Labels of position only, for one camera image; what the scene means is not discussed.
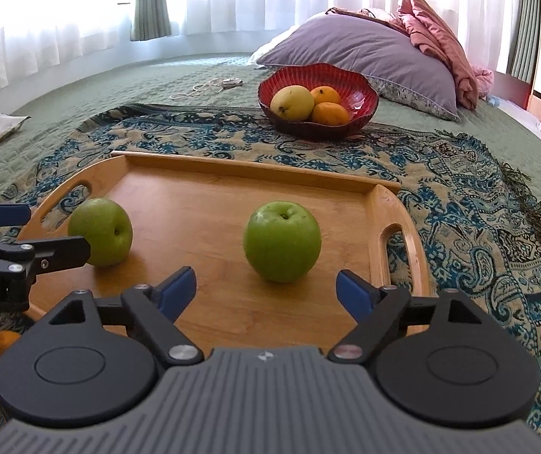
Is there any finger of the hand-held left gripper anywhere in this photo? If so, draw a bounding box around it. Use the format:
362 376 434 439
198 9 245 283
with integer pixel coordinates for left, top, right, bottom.
0 201 33 229
0 235 93 285

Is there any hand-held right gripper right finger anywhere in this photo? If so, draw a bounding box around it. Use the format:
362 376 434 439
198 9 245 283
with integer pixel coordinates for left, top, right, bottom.
328 269 482 365

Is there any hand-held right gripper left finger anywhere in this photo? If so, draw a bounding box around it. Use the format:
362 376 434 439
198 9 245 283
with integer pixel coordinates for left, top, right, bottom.
49 266 205 368

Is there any green apple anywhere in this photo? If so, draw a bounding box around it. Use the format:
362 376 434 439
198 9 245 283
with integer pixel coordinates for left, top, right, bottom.
68 197 134 266
243 201 322 283

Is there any wooden tray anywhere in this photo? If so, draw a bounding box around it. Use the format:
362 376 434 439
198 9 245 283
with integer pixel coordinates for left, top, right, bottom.
15 150 431 358

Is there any paisley patterned blanket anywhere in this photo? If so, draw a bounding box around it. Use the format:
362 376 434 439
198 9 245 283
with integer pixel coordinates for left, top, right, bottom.
0 103 541 450

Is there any green quilted bedspread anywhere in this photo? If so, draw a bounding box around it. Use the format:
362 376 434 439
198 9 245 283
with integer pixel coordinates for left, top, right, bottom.
0 50 541 199

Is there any orange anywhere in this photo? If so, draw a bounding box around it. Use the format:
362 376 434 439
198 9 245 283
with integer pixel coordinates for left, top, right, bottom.
310 103 350 125
310 86 342 105

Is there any red ribbed bowl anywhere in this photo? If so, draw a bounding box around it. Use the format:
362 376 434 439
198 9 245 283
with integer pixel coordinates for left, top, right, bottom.
258 63 380 141

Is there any yellow mango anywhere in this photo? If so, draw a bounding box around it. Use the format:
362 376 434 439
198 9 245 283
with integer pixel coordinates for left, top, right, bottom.
270 85 316 121

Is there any floral pillow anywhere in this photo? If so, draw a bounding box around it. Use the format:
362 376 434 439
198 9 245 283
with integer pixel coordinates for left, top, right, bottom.
367 76 462 122

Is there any purple pillow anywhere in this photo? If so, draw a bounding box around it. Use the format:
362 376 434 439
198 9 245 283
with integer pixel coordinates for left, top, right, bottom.
255 12 460 121

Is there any white pillow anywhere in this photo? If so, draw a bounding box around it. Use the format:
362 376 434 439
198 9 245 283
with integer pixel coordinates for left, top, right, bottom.
250 33 295 65

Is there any wooden cabinet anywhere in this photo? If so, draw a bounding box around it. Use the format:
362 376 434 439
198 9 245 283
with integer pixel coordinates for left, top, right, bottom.
488 71 541 139

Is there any green curtain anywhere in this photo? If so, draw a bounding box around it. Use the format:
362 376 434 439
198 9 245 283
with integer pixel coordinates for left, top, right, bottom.
130 0 172 41
507 0 541 84

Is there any pink quilt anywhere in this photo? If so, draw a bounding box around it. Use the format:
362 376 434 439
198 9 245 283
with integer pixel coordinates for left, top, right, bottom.
327 0 494 109

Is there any white charger cable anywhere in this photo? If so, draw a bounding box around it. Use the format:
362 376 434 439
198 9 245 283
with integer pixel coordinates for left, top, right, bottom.
173 76 243 100

